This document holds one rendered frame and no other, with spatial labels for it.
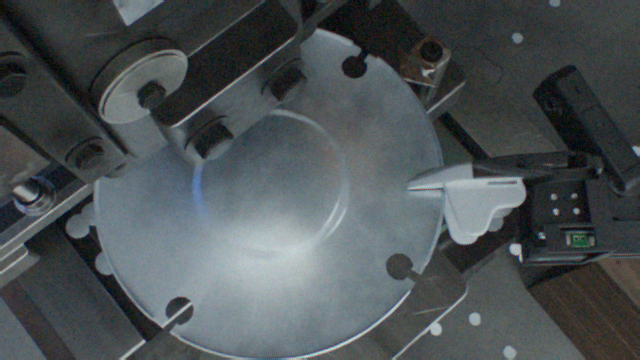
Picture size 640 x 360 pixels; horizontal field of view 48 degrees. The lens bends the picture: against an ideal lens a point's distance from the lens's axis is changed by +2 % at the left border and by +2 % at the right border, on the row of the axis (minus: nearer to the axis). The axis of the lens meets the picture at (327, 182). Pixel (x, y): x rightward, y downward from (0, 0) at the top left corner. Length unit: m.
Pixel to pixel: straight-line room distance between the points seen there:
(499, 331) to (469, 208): 0.83
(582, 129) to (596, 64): 0.98
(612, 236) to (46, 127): 0.42
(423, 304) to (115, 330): 0.28
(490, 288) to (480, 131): 0.67
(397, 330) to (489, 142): 0.27
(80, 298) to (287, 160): 0.23
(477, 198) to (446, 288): 0.08
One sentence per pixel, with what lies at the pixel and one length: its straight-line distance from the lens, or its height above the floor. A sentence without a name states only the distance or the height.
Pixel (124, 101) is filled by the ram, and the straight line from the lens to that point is 0.39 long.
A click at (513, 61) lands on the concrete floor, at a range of 1.54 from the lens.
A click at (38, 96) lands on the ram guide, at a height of 1.09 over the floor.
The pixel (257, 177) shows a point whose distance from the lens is 0.59.
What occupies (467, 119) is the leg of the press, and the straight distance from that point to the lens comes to 0.77.
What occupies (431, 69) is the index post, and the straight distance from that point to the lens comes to 0.62.
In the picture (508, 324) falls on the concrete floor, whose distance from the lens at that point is 1.40.
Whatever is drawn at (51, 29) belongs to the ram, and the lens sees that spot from 0.34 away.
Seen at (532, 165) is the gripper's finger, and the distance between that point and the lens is 0.57.
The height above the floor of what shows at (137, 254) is 0.78.
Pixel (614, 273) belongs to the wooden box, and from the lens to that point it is 1.09.
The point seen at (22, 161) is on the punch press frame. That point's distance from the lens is 0.31.
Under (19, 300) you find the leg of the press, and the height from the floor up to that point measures 0.62.
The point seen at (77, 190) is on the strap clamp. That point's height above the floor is 0.75.
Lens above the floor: 1.35
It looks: 75 degrees down
